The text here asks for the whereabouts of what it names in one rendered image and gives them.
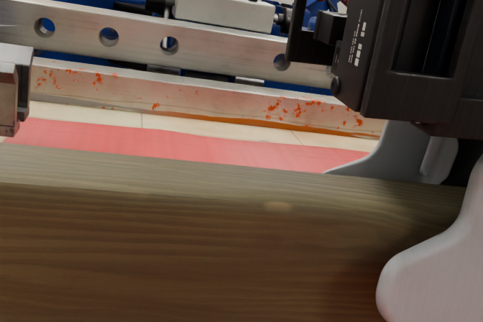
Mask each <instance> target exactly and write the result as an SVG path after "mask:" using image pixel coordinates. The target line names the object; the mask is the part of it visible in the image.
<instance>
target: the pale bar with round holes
mask: <svg viewBox="0 0 483 322"><path fill-rule="evenodd" d="M42 18H48V19H50V20H51V21H52V22H53V23H54V25H55V31H54V32H51V31H48V30H47V29H45V28H44V27H43V25H42ZM106 27H110V28H113V29H115V30H116V31H117V32H118V35H119V36H118V37H117V38H116V39H115V40H108V39H106V38H105V37H104V36H103V34H102V31H101V30H102V29H103V28H106ZM165 37H174V38H175V39H176V43H175V44H174V46H172V47H170V48H165V47H163V46H161V44H160V43H161V41H162V39H164V38H165ZM287 41H288V38H287V37H280V36H274V35H270V34H261V33H256V32H248V31H243V30H238V29H229V28H225V27H216V26H211V25H206V24H198V23H192V22H184V21H179V20H174V19H166V18H161V17H152V16H147V15H143V14H134V13H129V12H124V11H116V10H110V9H102V8H97V7H92V6H84V5H79V4H70V3H65V2H61V1H52V0H0V43H6V44H11V45H21V46H27V47H33V48H34V49H36V50H46V51H52V52H62V53H67V54H74V55H83V56H89V57H95V58H105V59H110V60H120V61H126V62H131V63H141V64H147V65H157V66H163V67H169V68H179V69H184V70H194V71H200V72H205V73H215V74H221V75H231V76H236V77H243V78H253V79H258V80H264V81H274V82H279V83H289V84H295V85H301V86H310V87H316V88H326V89H331V81H332V80H333V78H334V77H335V75H334V74H333V73H331V66H329V65H328V66H327V65H316V64H309V63H297V62H290V61H286V60H285V51H286V46H287ZM279 54H280V58H279V60H278V61H277V62H275V63H273V61H274V59H275V57H276V56H277V55H279Z"/></svg>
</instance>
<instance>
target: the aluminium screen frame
mask: <svg viewBox="0 0 483 322"><path fill-rule="evenodd" d="M30 101H41V102H48V103H54V104H66V105H73V106H85V107H91V108H98V109H111V110H117V111H129V112H136V113H142V114H154V115H161V116H173V117H180V118H186V119H198V120H205V121H217V122H224V123H230V124H243V125H250V126H256V127H268V128H275V129H287V130H293V131H300V132H313V133H319V134H331V135H338V136H345V137H356V138H363V139H375V140H379V139H380V136H381V133H382V130H383V128H384V125H385V122H386V119H370V118H364V117H363V116H362V115H361V114H360V112H355V111H353V110H351V109H350V108H349V107H348V106H346V105H345V104H343V103H342V102H340V101H339V100H338V99H337V98H335V97H334V96H325V95H320V94H314V93H304V92H298V91H288V90H282V89H276V88H265V87H260V86H250V85H244V84H238V83H228V82H222V81H217V80H206V79H200V78H190V77H184V76H179V75H168V74H162V73H152V72H147V71H140V70H130V69H125V68H114V67H109V66H102V65H92V64H87V63H77V62H71V61H65V60H55V59H49V58H43V57H33V61H32V71H31V86H30Z"/></svg>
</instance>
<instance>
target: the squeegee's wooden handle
mask: <svg viewBox="0 0 483 322"><path fill-rule="evenodd" d="M465 192H466V187H459V186H451V185H436V184H429V183H414V182H407V181H399V180H384V179H376V178H362V177H354V176H346V175H332V174H324V173H316V172H302V171H294V170H280V169H272V168H264V167H250V166H242V165H227V164H219V163H212V162H197V161H190V160H175V159H167V158H159V157H145V156H137V155H123V154H115V153H107V152H93V151H85V150H77V149H63V148H54V147H41V146H32V145H25V144H10V143H3V142H0V322H387V321H386V320H385V319H384V318H383V317H382V316H381V314H380V312H379V311H378V309H377V304H376V297H375V295H376V289H377V283H378V281H379V278H380V274H381V272H382V270H383V268H384V266H385V265H386V264H387V263H388V262H389V260H390V259H391V258H393V257H394V256H395V255H396V254H398V253H400V252H402V251H405V250H406V249H409V248H411V247H413V246H415V245H416V244H419V243H421V242H424V241H425V240H427V239H430V238H432V237H434V236H436V235H438V234H440V233H442V232H444V231H445V230H447V229H448V228H449V227H450V226H451V225H452V224H453V223H454V222H455V220H456V219H457V217H458V215H459V213H460V210H461V207H462V203H463V200H464V196H465Z"/></svg>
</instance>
